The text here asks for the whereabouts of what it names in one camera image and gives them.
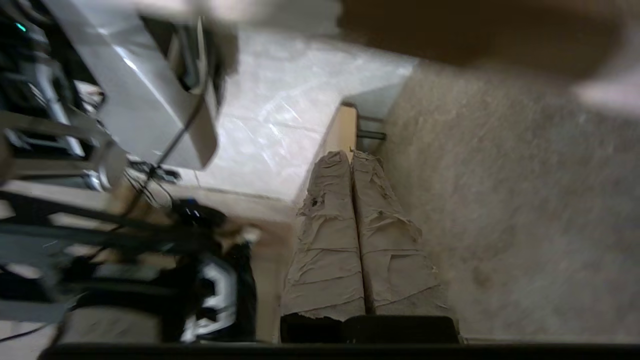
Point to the dark brown wooden cabinet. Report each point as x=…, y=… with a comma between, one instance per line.
x=480, y=30

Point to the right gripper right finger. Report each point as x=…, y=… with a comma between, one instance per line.
x=395, y=260

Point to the light wooden bed frame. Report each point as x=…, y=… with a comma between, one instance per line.
x=341, y=131

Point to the white plastic-wrapped mattress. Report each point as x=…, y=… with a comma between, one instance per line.
x=280, y=110

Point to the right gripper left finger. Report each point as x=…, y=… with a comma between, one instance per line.
x=327, y=250

